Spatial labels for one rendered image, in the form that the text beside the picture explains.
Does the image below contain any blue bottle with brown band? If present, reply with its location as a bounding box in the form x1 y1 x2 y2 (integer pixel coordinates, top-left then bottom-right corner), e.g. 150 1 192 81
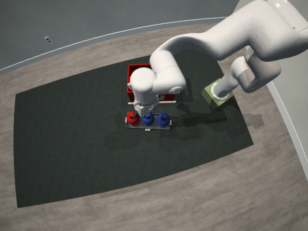
157 112 170 128

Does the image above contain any red bottle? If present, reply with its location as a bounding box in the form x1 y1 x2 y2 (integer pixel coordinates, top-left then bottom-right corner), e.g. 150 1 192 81
126 111 141 127

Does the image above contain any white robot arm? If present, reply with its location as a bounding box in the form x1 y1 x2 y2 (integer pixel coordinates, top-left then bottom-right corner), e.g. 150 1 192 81
127 0 308 107

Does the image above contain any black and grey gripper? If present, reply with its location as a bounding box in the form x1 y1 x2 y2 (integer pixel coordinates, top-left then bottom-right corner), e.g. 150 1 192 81
132 95 161 118

